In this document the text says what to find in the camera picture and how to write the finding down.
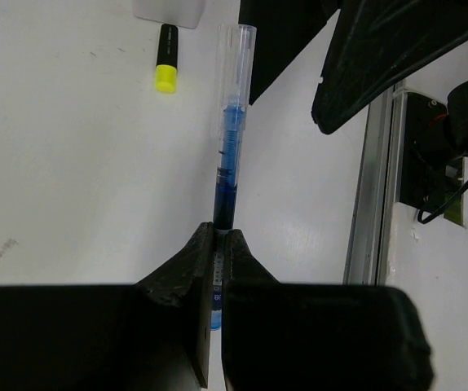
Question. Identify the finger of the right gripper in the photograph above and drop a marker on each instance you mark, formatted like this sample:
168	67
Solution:
376	44
284	28

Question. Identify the yellow highlighter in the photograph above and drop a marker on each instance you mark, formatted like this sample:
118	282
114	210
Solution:
166	71

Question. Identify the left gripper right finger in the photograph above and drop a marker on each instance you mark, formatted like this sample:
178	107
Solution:
292	336

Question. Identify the blue pen clear cap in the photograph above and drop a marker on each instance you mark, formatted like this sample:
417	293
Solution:
234	64

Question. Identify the white cover plate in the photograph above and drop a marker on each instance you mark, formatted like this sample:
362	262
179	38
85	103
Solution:
430	263

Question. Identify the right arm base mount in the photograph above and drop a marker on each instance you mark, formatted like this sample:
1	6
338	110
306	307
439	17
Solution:
432	168

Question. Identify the aluminium frame rail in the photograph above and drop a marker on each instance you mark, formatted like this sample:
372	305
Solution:
370	233

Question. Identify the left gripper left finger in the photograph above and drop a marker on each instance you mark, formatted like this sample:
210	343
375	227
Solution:
149	335

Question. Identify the white divided container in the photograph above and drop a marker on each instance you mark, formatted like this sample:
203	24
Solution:
182	13

